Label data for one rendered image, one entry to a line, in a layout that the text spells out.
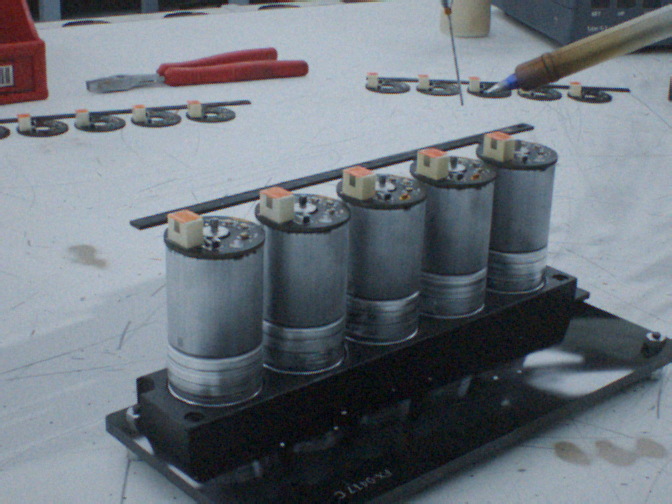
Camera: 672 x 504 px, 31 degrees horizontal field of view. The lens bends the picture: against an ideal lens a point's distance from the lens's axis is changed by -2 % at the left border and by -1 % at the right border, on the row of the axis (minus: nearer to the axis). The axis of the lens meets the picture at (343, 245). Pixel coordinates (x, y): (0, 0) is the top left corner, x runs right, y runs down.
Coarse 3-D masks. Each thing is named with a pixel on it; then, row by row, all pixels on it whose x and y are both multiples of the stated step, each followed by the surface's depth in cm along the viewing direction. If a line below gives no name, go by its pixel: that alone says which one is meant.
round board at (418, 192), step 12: (396, 180) 34; (408, 180) 34; (336, 192) 33; (384, 192) 33; (396, 192) 33; (408, 192) 33; (420, 192) 33; (360, 204) 32; (372, 204) 32; (384, 204) 32; (396, 204) 32; (408, 204) 32
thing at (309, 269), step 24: (288, 240) 31; (312, 240) 31; (336, 240) 31; (264, 264) 31; (288, 264) 31; (312, 264) 31; (336, 264) 31; (264, 288) 32; (288, 288) 31; (312, 288) 31; (336, 288) 32; (264, 312) 32; (288, 312) 31; (312, 312) 31; (336, 312) 32; (264, 336) 32; (288, 336) 32; (312, 336) 32; (336, 336) 32; (264, 360) 32; (288, 360) 32; (312, 360) 32; (336, 360) 33
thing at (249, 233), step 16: (208, 224) 30; (224, 224) 30; (240, 224) 30; (256, 224) 31; (208, 240) 29; (224, 240) 30; (240, 240) 30; (256, 240) 30; (192, 256) 29; (208, 256) 29; (224, 256) 29
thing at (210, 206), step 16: (512, 128) 39; (528, 128) 39; (448, 144) 37; (464, 144) 37; (384, 160) 36; (400, 160) 36; (320, 176) 34; (336, 176) 34; (256, 192) 33; (192, 208) 31; (208, 208) 31; (224, 208) 32; (144, 224) 30; (160, 224) 31
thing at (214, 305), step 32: (256, 256) 29; (192, 288) 29; (224, 288) 29; (256, 288) 30; (192, 320) 30; (224, 320) 29; (256, 320) 30; (192, 352) 30; (224, 352) 30; (256, 352) 30; (192, 384) 30; (224, 384) 30; (256, 384) 31
